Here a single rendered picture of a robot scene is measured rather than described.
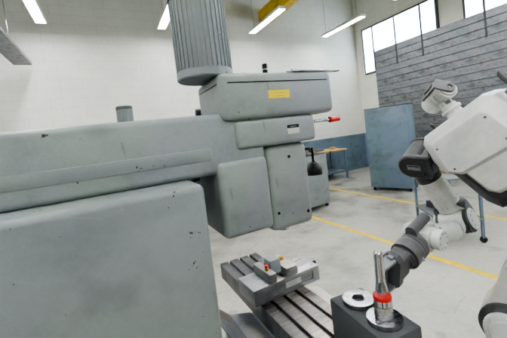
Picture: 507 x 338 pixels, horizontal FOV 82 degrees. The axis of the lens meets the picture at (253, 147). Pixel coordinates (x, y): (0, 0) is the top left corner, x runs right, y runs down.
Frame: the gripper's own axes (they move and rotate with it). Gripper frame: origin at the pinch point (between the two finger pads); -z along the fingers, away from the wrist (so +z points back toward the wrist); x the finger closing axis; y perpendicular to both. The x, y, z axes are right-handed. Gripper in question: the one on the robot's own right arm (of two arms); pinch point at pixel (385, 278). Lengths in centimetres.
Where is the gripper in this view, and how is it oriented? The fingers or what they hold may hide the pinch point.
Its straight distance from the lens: 100.5
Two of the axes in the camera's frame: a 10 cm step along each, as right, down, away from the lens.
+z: 7.7, -3.9, 5.0
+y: 6.1, 2.4, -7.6
